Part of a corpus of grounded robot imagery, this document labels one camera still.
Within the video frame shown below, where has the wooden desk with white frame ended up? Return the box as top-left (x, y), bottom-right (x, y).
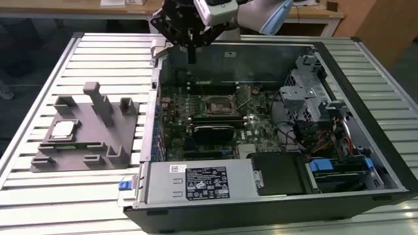
top-left (0, 0), bottom-right (347, 37)

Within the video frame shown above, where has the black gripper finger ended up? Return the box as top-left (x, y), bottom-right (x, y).
top-left (190, 24), bottom-right (225, 64)
top-left (149, 9), bottom-right (192, 64)

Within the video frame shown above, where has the CPU socket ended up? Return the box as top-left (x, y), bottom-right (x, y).
top-left (202, 94), bottom-right (238, 116)

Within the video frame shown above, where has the blue disk carrier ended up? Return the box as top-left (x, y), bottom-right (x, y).
top-left (308, 156), bottom-right (375, 194)

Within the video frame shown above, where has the large white box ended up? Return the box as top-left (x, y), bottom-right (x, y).
top-left (98, 0), bottom-right (126, 9)

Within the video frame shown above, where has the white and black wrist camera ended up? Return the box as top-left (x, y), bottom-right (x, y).
top-left (193, 0), bottom-right (240, 27)

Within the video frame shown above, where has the grey metal drive cage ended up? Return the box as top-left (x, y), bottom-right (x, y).
top-left (278, 55), bottom-right (331, 123)

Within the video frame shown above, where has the silver square CPU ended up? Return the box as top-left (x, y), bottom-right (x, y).
top-left (51, 121), bottom-right (77, 137)

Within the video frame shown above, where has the silver chipset heatsink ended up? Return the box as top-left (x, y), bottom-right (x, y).
top-left (238, 143), bottom-right (258, 160)

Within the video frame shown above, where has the grey power supply with label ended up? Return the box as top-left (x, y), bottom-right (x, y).
top-left (142, 160), bottom-right (264, 206)

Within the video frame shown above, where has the green RAM stick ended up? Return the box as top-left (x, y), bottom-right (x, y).
top-left (50, 143), bottom-right (97, 149)

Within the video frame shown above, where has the black open PC case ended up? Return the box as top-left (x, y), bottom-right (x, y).
top-left (121, 38), bottom-right (418, 235)

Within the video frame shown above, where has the grey case hinge latch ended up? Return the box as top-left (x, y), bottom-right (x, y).
top-left (149, 39), bottom-right (168, 67)

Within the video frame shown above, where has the black graphics card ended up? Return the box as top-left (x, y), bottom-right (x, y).
top-left (190, 124), bottom-right (236, 145)

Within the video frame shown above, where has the grey parts rack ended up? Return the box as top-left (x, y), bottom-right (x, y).
top-left (29, 81), bottom-right (140, 173)

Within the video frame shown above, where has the coloured power wire bundle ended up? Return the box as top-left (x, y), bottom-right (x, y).
top-left (305, 115), bottom-right (356, 159)

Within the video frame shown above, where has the green motherboard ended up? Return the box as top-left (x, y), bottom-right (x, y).
top-left (156, 83), bottom-right (281, 162)

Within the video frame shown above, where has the wooden cabinet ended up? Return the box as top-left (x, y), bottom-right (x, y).
top-left (333, 0), bottom-right (418, 71)

